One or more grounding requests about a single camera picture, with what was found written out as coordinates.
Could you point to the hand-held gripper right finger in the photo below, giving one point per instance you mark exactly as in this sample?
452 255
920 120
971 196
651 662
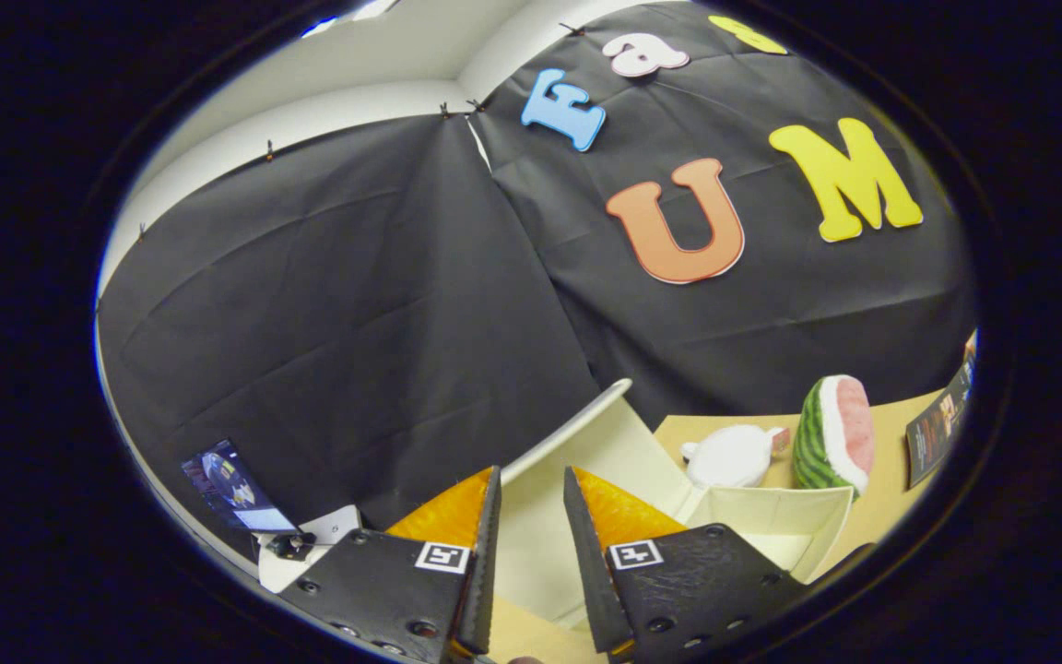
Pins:
591 572

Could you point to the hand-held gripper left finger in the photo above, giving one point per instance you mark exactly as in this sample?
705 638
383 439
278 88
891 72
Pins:
485 572

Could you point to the cream storage box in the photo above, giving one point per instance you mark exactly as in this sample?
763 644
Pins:
540 526

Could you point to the white plush toy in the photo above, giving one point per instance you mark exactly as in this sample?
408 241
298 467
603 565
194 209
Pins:
729 456

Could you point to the smartphone with lit screen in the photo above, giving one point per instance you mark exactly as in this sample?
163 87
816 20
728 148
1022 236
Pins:
236 484

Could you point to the watermelon slice plush toy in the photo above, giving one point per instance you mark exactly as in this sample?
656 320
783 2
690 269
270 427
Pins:
831 433

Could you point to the black cover book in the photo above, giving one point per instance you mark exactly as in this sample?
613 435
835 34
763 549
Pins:
938 429

